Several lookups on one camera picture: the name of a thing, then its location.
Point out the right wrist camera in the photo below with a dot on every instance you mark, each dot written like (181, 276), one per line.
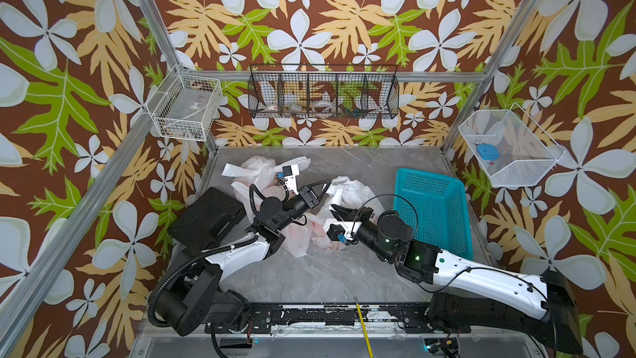
(333, 230)

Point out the black wire basket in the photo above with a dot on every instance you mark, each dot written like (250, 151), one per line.
(323, 91)

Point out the black box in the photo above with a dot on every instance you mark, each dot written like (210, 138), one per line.
(205, 223)

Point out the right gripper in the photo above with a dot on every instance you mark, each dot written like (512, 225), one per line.
(358, 215)

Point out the teal plastic basket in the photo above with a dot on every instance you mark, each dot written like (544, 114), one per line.
(434, 205)

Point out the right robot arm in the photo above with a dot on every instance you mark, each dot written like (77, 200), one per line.
(465, 293)

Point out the white wire basket right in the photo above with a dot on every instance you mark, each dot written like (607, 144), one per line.
(527, 151)

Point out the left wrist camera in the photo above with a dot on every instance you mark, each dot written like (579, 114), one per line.
(287, 177)

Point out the yellow stick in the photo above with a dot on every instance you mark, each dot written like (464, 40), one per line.
(364, 328)

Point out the printed white plastic bag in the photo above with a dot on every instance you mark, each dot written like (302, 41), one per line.
(260, 171)

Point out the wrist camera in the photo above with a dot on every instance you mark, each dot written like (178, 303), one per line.
(287, 177)
(333, 230)

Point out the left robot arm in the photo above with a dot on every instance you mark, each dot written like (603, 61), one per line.
(188, 294)

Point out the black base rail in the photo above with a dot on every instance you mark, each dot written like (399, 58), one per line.
(262, 318)

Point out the white wire basket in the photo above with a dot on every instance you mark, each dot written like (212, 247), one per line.
(185, 105)
(527, 151)

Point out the white wire basket left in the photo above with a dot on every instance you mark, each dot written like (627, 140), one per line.
(185, 105)

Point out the blue object in basket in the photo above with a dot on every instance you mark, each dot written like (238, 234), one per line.
(488, 152)

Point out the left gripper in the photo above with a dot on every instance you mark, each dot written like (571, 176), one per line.
(306, 205)

